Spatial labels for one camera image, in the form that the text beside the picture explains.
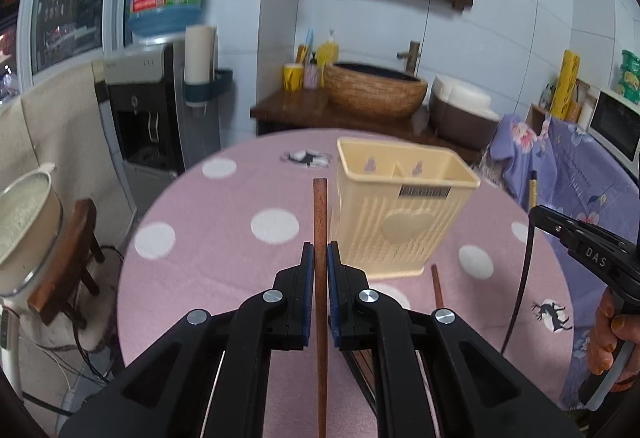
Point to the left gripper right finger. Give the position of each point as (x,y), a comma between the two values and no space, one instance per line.
(434,376)

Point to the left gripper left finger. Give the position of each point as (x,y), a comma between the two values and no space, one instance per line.
(207,376)

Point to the brown wooden chopstick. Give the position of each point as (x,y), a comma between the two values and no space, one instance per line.
(320,205)
(439,298)

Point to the black gold-tipped chopstick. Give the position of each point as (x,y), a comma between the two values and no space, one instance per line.
(532,190)

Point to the right hand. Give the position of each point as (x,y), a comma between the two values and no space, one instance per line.
(608,331)

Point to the purple floral cloth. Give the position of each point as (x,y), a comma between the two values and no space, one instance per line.
(580,179)

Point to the white microwave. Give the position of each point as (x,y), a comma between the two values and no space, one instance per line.
(615,124)

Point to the pink polka dot tablecloth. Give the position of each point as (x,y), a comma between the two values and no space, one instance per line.
(222,231)

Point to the dark wooden stool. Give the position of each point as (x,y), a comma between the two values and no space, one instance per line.
(68,268)

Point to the yellow roll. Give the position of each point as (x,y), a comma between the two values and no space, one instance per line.
(565,85)

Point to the cream plastic utensil holder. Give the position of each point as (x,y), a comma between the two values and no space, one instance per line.
(395,202)

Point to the cream electric pot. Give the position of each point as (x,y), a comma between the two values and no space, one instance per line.
(31,219)

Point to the bronze faucet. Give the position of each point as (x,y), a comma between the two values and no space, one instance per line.
(411,56)

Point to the wooden counter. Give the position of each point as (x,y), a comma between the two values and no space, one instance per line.
(283,111)

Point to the paper cup holder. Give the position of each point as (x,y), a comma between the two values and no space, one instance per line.
(203,82)

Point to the water dispenser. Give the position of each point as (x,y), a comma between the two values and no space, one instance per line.
(160,136)

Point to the woven basin sink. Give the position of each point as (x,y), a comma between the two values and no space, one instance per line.
(374,91)

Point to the yellow cup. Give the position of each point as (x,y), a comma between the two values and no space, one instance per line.
(293,77)

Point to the yellow soap bottle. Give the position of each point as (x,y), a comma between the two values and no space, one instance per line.
(327,52)

